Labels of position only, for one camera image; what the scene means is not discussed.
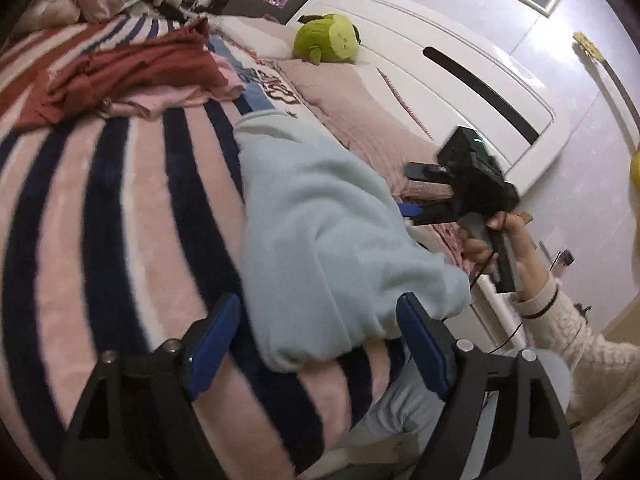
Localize person's grey blue pants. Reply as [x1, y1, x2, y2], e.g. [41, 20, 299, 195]
[299, 344, 572, 480]

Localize person's right hand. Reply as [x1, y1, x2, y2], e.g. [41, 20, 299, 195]
[457, 211, 533, 303]

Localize dusty pink duvet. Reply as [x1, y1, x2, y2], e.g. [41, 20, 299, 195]
[0, 0, 87, 47]

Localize pink navy striped blanket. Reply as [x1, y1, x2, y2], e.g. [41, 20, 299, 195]
[0, 12, 417, 480]

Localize green plush toy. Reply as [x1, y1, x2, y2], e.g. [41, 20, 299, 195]
[292, 12, 362, 66]

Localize maroon cloth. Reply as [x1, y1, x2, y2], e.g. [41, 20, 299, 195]
[15, 16, 246, 129]

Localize light blue garment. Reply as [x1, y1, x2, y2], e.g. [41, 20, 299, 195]
[232, 109, 473, 374]

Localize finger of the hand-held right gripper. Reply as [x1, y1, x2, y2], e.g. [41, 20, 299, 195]
[404, 161, 452, 187]
[397, 201, 463, 227]

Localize black cable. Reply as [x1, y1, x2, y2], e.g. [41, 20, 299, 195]
[466, 254, 527, 357]

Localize yellow wall ornament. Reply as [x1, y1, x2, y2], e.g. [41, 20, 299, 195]
[572, 31, 640, 133]

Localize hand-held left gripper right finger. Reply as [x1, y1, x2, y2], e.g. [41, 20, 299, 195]
[395, 291, 583, 480]

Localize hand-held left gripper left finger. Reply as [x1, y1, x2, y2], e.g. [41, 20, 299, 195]
[62, 292, 242, 480]

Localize pink ribbed pillow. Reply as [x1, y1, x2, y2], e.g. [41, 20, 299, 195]
[276, 56, 467, 267]

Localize light pink cloth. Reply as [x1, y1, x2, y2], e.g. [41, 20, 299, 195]
[106, 51, 247, 122]

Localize white bed headboard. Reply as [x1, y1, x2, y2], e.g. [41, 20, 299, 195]
[286, 0, 572, 202]

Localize person's right forearm cream sleeve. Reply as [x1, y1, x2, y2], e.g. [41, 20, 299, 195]
[510, 271, 640, 443]

